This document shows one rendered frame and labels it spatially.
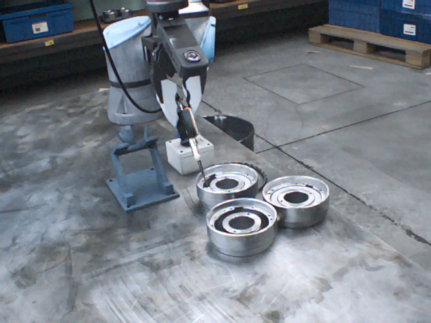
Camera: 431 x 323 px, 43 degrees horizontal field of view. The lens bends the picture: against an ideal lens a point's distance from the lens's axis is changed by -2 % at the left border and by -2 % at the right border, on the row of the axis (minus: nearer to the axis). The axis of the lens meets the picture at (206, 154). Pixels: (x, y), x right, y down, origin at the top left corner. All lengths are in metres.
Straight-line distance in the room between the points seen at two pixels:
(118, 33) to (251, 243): 0.66
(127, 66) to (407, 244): 1.39
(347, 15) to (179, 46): 4.21
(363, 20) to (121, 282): 4.29
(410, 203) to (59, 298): 1.95
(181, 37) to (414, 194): 1.89
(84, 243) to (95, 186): 0.19
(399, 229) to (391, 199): 0.24
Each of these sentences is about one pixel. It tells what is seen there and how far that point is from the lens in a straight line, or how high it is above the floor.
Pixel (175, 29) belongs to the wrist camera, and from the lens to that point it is 0.88.
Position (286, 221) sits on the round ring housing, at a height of 0.82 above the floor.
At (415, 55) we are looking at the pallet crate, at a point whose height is 0.10.
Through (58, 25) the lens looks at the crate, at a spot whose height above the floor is 0.52.
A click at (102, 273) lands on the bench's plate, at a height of 0.80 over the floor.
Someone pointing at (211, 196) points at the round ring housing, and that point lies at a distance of 0.89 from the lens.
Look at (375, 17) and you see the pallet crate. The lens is 4.80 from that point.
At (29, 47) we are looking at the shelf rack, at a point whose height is 0.42.
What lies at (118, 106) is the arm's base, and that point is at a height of 0.84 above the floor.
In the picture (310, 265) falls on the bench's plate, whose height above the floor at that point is 0.80.
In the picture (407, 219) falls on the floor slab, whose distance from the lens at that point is 2.42.
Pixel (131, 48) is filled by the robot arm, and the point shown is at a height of 0.98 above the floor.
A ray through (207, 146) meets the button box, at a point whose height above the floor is 0.84.
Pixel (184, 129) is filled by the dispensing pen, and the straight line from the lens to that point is 0.92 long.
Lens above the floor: 1.27
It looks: 25 degrees down
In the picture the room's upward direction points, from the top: 6 degrees counter-clockwise
